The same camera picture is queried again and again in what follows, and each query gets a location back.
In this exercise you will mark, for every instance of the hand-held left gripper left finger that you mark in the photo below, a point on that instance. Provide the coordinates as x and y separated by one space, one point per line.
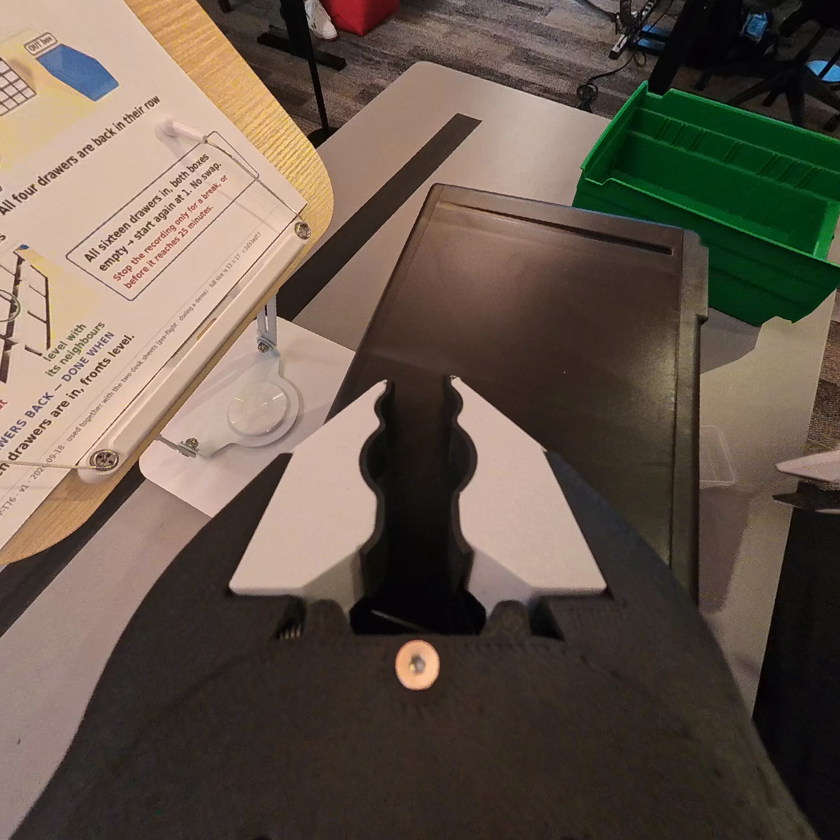
308 518

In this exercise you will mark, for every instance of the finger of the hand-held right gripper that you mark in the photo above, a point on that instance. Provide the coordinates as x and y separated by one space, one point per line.
817 497
817 464

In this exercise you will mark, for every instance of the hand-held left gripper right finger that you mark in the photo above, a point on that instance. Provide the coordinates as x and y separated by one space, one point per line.
525 518

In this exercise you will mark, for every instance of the small clear plastic drawer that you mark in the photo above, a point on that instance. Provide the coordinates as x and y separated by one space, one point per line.
716 459

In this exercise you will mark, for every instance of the black drawer cabinet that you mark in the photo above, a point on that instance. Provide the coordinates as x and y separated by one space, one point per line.
538 315

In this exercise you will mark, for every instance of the green plastic bin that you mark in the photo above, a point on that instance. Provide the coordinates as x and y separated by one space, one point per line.
722 216

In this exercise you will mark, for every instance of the printed instruction sheet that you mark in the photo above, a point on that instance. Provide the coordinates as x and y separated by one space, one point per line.
131 216

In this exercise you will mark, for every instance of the black office chair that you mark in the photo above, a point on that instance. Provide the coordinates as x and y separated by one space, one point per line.
774 52

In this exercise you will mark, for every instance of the white power strip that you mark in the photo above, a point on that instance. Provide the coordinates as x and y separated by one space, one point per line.
627 33

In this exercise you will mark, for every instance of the red bag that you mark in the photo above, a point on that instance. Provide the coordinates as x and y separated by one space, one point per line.
358 14

